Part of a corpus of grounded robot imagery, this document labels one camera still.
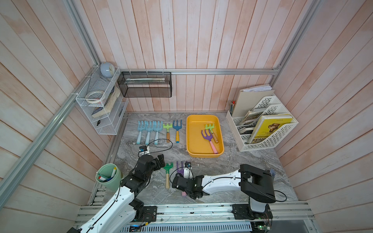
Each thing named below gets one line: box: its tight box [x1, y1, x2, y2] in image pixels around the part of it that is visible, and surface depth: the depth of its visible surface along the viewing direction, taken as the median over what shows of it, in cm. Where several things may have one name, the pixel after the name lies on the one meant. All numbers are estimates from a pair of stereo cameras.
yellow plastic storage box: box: [186, 114, 225, 159], surface depth 103 cm
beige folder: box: [232, 83, 273, 117], surface depth 97 cm
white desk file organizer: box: [225, 93, 299, 152], surface depth 92 cm
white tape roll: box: [84, 90, 104, 104], surface depth 75 cm
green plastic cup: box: [95, 163, 123, 192], surface depth 77 cm
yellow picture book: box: [250, 114, 293, 144], surface depth 85 cm
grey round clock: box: [100, 62, 115, 78], surface depth 83 cm
